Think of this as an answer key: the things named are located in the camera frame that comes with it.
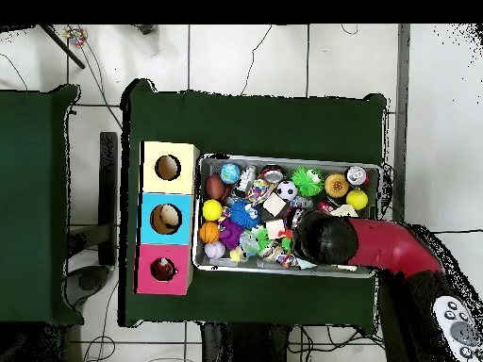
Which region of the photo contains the purple spiky toy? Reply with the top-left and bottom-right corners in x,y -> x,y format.
219,218 -> 244,250

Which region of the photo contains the cream waffle cloth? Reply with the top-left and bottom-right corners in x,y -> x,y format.
330,204 -> 359,219

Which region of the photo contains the tiger striped plush toy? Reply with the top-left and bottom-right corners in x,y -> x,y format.
150,256 -> 177,282

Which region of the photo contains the wooden box with three holes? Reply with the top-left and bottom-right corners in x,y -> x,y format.
133,140 -> 200,296

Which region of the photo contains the blue spiky ball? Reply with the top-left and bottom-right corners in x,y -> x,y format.
229,199 -> 262,230

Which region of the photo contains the brown toy football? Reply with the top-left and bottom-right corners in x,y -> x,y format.
205,173 -> 231,201

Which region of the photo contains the blue globe ball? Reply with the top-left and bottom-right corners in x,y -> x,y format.
219,162 -> 242,185

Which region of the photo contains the yellow ball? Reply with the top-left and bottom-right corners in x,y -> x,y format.
202,198 -> 224,222

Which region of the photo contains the black and white soccer ball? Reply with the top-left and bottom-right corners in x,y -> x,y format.
275,179 -> 298,202

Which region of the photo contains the orange toy basketball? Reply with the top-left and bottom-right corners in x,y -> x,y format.
198,221 -> 221,244

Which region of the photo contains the green spiky toy with eyes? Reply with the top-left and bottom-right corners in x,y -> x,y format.
291,166 -> 325,198

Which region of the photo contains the dark green table cloth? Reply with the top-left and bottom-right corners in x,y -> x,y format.
119,77 -> 388,335

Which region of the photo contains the toy burger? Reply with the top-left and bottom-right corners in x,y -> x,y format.
325,173 -> 350,199

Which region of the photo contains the silver drink can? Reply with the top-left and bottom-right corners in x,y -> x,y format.
345,165 -> 369,187

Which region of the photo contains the dark green side table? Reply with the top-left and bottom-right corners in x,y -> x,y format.
0,84 -> 85,326

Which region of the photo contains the small colourful toy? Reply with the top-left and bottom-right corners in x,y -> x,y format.
62,25 -> 89,48

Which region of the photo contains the black pole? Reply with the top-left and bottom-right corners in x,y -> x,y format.
39,25 -> 87,70

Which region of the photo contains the wire mesh bin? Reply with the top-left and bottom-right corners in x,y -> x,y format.
192,154 -> 384,279

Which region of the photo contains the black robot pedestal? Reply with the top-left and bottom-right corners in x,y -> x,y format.
201,321 -> 291,362

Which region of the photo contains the black cable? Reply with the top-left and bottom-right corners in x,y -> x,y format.
433,227 -> 483,235

